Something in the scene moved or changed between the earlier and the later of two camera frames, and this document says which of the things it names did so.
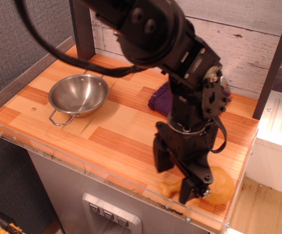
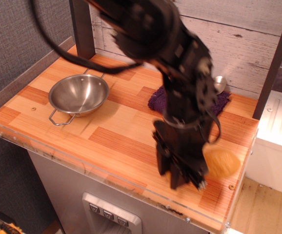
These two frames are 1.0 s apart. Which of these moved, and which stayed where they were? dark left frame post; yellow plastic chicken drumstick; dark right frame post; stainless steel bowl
Moved: yellow plastic chicken drumstick
Stayed: stainless steel bowl; dark left frame post; dark right frame post
